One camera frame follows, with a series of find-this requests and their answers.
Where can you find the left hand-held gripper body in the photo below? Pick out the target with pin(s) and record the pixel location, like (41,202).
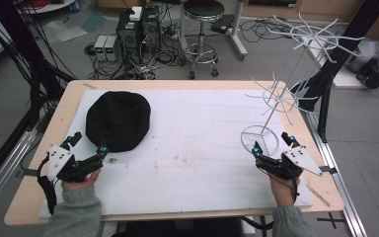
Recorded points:
(60,161)

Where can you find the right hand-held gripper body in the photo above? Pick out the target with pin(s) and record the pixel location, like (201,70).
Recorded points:
(301,159)

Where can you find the black hat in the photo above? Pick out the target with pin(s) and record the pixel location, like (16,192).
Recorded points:
(118,120)

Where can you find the person's left hand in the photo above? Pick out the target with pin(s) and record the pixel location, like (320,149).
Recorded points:
(80,185)

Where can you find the person's right hand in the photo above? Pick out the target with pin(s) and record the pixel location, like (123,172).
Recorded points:
(283,192)

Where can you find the metal table clip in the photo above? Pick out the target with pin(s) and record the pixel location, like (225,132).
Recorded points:
(328,170)
(26,173)

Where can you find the thin wooden stick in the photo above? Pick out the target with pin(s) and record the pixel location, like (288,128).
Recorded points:
(318,196)

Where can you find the white foam mat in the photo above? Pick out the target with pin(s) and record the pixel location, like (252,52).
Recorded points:
(194,158)

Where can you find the white side table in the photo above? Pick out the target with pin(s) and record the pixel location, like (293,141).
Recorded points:
(345,80)

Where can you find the grey power supply unit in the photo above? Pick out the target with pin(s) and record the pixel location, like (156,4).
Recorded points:
(100,47)
(111,48)

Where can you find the black device on side table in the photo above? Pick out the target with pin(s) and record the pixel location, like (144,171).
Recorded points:
(373,74)

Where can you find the black chair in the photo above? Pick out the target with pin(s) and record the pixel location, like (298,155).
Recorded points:
(177,228)

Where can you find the clear plastic sheet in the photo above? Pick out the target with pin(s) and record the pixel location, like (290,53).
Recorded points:
(62,31)

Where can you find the grey device on side table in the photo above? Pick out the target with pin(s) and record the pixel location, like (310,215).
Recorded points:
(358,56)

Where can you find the white stand leg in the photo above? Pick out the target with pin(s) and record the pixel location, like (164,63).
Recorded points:
(237,36)

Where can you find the teal sheet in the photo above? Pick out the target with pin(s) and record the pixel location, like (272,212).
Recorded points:
(93,21)

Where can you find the black computer tower green label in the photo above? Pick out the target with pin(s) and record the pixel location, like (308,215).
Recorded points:
(129,33)

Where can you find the black flat box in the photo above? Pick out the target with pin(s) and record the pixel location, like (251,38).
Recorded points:
(223,23)

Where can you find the blue tape roll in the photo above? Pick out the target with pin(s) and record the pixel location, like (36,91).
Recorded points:
(74,6)

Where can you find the round white table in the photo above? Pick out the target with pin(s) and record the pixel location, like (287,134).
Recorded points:
(46,6)

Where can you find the white box on computer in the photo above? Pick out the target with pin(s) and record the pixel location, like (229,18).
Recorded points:
(136,14)

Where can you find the black round stool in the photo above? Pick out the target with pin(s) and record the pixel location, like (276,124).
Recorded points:
(203,10)

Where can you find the aluminium rail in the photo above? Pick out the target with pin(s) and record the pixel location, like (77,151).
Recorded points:
(3,174)
(339,177)

